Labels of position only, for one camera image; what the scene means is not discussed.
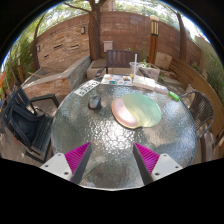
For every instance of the small light blue booklet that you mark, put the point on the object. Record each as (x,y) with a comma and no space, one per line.
(162,88)

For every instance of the thick forked tree trunk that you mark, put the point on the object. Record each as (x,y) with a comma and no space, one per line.
(94,36)

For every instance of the dark wooden slatted chair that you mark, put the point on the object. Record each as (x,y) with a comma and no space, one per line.
(119,58)

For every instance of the white square planter box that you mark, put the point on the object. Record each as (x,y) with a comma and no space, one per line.
(151,72)

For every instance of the white licence plate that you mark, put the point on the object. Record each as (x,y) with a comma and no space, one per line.
(86,88)

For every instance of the small green block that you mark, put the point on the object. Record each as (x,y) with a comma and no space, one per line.
(174,96)

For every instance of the black folding armchair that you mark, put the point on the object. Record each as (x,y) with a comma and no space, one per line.
(26,125)

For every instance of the grey wall utility box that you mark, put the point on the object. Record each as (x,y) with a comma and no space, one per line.
(108,46)

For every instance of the open white book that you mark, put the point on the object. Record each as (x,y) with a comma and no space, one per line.
(144,82)

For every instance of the curved wooden bench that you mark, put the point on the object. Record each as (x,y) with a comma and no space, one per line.
(196,81)

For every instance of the dark grey computer mouse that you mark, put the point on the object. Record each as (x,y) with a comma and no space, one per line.
(94,102)

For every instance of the leaning thin tree trunk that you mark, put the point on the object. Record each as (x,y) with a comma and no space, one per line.
(34,50)

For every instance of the slim tree trunk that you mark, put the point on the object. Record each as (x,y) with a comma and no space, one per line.
(182,40)

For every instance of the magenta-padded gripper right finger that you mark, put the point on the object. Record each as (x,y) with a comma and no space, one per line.
(162,165)

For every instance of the low concrete block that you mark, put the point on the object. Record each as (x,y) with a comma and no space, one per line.
(95,70)

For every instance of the dark wicker chair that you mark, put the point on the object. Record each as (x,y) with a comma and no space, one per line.
(201,110)

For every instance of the wooden garden lamp post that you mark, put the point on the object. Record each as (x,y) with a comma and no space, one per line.
(153,43)

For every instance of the colourful sticker sheet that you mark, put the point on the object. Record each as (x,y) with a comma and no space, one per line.
(116,80)

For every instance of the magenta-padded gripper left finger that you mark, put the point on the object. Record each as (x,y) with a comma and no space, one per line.
(60,164)

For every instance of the stone raised garden bed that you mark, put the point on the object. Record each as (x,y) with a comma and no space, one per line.
(50,83)

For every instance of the clear plastic cup with straw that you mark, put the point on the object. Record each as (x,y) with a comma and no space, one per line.
(134,69)

